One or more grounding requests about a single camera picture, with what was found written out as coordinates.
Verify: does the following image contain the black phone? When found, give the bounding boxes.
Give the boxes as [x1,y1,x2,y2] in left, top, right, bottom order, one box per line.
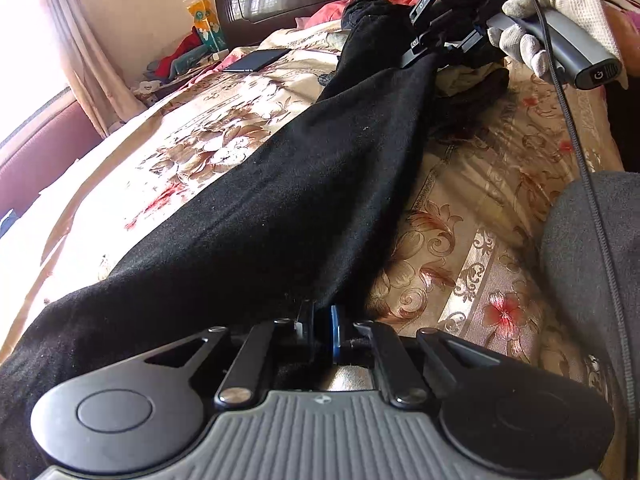
[222,48,292,74]

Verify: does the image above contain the beige curtain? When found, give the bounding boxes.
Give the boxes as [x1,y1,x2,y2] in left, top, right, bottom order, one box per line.
[30,0,147,137]

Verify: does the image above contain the window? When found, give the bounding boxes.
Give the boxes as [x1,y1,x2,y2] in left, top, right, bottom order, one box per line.
[0,0,61,131]

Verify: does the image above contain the black cable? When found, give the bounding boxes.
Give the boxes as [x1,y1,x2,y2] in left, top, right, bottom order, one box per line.
[517,0,633,426]

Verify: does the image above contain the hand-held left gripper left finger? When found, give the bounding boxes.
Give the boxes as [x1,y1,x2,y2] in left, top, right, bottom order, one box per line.
[145,301,319,407]

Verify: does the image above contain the beige floral bed cover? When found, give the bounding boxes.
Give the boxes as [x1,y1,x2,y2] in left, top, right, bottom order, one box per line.
[0,25,631,480]

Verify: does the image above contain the pile of clothes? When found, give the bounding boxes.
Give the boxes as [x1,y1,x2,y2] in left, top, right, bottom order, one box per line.
[132,30,223,96]

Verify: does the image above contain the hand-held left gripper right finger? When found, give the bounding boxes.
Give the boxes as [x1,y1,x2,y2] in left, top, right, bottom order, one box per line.
[329,305,497,409]

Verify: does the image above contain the person's grey clothing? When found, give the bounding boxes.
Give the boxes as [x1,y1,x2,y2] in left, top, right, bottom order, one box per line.
[540,170,640,480]

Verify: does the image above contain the yellow-green tissue pack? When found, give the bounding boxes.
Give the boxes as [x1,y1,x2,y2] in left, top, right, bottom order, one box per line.
[184,0,229,54]

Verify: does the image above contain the dark garment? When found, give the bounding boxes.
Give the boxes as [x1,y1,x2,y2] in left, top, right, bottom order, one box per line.
[432,52,511,111]

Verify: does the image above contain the black pants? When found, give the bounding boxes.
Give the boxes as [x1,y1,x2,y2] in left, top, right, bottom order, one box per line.
[0,0,441,466]

